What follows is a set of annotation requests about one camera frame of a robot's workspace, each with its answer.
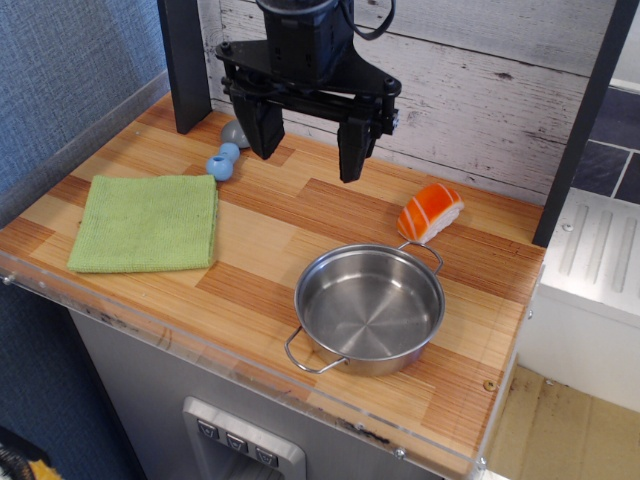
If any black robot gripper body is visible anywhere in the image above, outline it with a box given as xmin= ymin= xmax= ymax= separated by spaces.
xmin=215 ymin=1 xmax=401 ymax=136

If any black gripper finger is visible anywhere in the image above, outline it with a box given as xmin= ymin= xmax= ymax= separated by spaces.
xmin=232 ymin=95 xmax=285 ymax=160
xmin=337 ymin=119 xmax=376 ymax=183

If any orange salmon sushi toy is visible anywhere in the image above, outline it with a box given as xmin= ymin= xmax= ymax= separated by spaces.
xmin=396 ymin=183 xmax=464 ymax=244

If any green cloth rag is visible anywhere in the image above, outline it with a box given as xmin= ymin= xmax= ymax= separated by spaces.
xmin=67 ymin=175 xmax=217 ymax=273

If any grey dome toy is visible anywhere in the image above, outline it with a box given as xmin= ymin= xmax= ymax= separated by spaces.
xmin=220 ymin=119 xmax=250 ymax=149

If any blue dumbbell toy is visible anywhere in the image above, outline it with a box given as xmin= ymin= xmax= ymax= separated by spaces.
xmin=206 ymin=142 xmax=240 ymax=181

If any stainless steel pot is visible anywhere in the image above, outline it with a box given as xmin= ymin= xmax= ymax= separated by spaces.
xmin=293 ymin=242 xmax=446 ymax=376

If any white ridged side unit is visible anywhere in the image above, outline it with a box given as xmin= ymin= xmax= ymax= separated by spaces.
xmin=516 ymin=189 xmax=639 ymax=411

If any grey dispenser button panel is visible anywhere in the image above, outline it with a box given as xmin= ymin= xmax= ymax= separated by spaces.
xmin=182 ymin=396 xmax=307 ymax=479

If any yellow black object corner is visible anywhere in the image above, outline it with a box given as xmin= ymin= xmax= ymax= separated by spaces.
xmin=1 ymin=444 xmax=63 ymax=480

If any black left upright post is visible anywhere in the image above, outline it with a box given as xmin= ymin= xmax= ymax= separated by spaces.
xmin=157 ymin=0 xmax=211 ymax=134

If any black upright post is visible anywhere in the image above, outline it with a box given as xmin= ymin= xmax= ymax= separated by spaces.
xmin=532 ymin=0 xmax=639 ymax=248
xmin=157 ymin=0 xmax=211 ymax=134

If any black right upright post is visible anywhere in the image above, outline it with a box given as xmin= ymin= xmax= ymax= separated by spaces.
xmin=532 ymin=0 xmax=639 ymax=248

